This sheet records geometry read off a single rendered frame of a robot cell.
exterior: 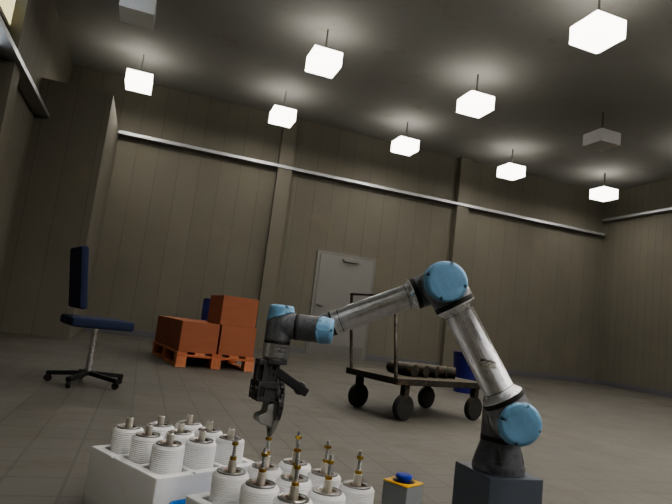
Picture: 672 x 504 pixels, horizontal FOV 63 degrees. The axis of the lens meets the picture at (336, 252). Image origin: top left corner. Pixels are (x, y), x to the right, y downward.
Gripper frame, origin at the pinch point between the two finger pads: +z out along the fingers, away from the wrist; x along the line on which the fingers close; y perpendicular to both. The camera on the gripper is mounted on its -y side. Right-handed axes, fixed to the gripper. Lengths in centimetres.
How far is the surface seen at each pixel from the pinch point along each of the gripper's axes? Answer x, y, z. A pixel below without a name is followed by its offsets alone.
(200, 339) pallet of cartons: -479, -96, 3
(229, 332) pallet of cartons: -480, -129, -8
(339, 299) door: -883, -476, -85
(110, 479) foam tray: -37, 36, 23
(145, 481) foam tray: -19.4, 28.6, 18.9
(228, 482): 8.6, 13.6, 11.1
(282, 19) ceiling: -564, -165, -451
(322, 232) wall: -895, -423, -220
